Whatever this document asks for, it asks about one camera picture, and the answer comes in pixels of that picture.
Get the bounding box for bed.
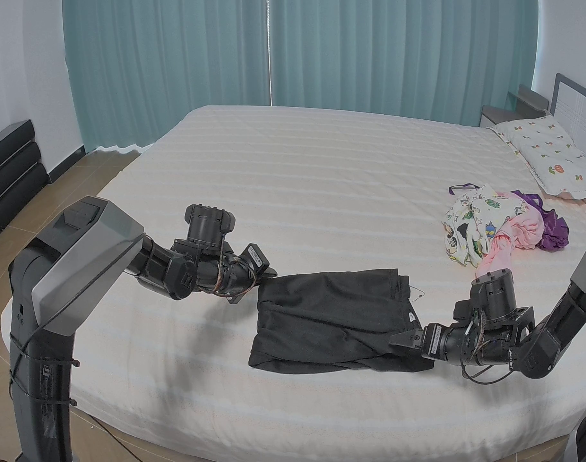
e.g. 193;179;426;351
2;73;586;462

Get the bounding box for white printed garment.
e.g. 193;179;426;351
442;183;527;268

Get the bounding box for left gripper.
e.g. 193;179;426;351
221;258;262;308

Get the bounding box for purple garment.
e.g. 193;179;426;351
512;190;570;251

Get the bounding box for black cable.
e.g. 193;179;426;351
69;407;144;462

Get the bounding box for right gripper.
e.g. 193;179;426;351
389;328;477;365

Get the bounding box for blue-green curtain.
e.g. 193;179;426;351
63;0;273;153
269;0;539;126

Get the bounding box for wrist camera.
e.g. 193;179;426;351
241;244;278;279
419;323;444;361

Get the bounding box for pink garment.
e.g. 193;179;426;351
473;192;546;283

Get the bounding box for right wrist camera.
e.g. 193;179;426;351
419;323;444;361

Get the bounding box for white printed pillow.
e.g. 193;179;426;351
488;116;586;198

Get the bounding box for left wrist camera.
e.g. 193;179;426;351
241;244;278;279

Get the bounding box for black trousers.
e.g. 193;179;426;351
249;269;435;373

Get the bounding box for grey bedside table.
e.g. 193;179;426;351
481;85;550;128

